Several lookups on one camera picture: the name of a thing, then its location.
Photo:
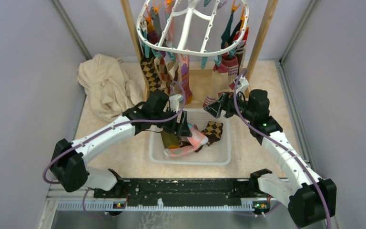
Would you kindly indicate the white oval clip hanger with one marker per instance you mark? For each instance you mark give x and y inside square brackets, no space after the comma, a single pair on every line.
[198,26]

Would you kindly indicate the brown yellow argyle sock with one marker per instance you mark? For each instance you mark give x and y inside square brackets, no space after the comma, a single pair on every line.
[213,131]

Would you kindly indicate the cream argyle sock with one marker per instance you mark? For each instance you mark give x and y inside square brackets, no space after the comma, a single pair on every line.
[164,72]

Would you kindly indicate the red and grey sock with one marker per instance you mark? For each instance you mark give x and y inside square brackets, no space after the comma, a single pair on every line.
[241,38]

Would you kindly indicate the aluminium rail frame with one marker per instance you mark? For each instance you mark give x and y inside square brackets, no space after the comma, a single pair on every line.
[81,210]

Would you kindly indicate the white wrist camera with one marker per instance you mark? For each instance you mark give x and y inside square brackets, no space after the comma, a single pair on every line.
[241,85]
[174,102]

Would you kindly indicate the wooden hanger rack frame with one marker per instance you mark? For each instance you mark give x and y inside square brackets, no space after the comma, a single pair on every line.
[143,46]

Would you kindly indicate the beige crumpled cloth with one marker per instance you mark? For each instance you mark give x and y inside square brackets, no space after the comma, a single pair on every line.
[110,89]

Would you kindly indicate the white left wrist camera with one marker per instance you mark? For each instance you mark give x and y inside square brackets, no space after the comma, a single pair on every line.
[174,102]

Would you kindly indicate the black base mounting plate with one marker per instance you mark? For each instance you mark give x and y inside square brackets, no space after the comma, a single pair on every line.
[196,192]

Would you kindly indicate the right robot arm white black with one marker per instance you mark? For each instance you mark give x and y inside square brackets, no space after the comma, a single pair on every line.
[287,158]

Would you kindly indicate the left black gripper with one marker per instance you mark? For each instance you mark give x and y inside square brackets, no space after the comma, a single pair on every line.
[184,130]

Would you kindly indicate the dark teal sock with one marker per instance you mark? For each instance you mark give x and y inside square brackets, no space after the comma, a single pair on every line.
[227,32]

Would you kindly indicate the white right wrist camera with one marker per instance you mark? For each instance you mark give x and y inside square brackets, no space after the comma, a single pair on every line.
[241,85]

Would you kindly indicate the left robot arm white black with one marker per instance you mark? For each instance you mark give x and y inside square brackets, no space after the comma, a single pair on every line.
[69,163]

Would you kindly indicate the white plastic mesh basket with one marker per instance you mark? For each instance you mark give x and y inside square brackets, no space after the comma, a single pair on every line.
[218,153]

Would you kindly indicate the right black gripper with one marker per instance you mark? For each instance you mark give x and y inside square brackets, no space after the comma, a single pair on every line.
[226,100]

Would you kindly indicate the pink striped toe sock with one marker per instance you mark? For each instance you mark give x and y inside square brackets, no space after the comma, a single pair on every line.
[223,75]

